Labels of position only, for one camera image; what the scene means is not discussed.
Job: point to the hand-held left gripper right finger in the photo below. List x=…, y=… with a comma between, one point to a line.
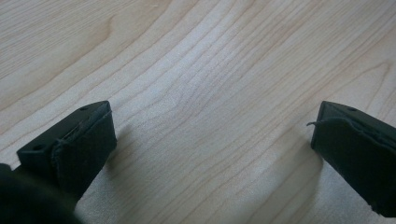
x=355, y=149

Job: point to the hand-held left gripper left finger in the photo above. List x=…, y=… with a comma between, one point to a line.
x=74, y=149

